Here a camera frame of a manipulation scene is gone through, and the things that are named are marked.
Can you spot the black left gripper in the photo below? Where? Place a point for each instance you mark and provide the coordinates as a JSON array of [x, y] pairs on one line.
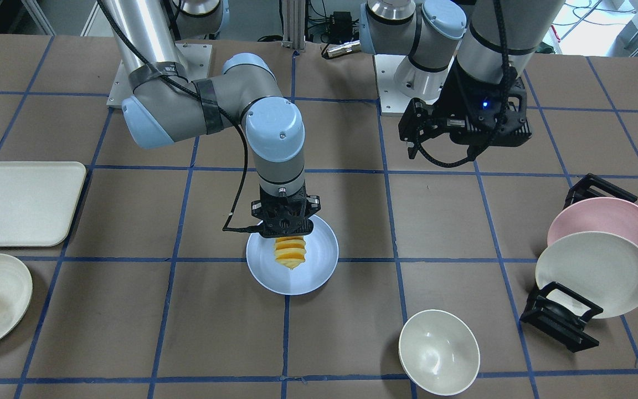
[[454, 91]]

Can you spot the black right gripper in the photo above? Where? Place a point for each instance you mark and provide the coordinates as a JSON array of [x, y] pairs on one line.
[[256, 208]]

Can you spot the striped bread roll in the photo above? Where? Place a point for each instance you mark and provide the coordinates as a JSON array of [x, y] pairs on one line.
[[290, 251]]

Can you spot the light blue plate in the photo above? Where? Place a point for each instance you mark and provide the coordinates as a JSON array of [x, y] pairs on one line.
[[321, 260]]

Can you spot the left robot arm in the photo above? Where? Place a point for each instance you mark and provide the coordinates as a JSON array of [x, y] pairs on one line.
[[432, 36]]

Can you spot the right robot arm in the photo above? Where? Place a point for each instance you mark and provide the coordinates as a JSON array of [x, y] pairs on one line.
[[166, 106]]

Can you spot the pink plate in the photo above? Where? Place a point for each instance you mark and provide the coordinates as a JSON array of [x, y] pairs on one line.
[[601, 214]]

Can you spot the cream plate in rack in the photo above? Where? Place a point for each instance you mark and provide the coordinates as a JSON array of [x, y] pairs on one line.
[[599, 266]]

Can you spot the black plate rack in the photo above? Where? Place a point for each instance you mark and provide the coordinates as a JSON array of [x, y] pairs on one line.
[[551, 317]]

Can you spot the cream bowl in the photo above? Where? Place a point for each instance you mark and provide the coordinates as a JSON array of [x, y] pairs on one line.
[[439, 352]]

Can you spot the white rectangular tray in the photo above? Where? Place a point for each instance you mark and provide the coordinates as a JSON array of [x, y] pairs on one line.
[[37, 201]]

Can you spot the aluminium frame post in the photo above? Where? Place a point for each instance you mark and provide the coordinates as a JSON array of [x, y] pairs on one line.
[[294, 24]]

